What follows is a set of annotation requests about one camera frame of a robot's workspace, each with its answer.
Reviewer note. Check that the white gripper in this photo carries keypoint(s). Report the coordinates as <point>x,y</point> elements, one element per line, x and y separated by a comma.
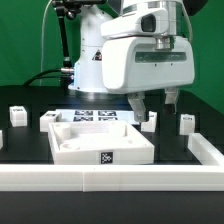
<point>134,65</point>

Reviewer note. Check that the white square tabletop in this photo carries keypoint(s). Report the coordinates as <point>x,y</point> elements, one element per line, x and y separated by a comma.
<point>98,143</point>

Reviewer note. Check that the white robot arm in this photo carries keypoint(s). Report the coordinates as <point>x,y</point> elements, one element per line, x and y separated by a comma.
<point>88,79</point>

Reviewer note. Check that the AprilTag paper sheet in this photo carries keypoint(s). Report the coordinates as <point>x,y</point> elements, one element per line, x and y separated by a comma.
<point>75,115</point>

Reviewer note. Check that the white L-shaped fence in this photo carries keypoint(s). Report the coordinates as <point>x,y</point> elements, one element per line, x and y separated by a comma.
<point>208,175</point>

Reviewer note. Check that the white part left edge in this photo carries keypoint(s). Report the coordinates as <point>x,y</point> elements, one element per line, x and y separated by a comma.
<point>1,139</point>

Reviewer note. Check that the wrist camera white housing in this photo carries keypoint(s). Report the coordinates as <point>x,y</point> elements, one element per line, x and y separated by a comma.
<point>152,23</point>

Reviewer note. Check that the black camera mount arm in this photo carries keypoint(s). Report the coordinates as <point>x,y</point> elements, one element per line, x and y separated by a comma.
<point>69,9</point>

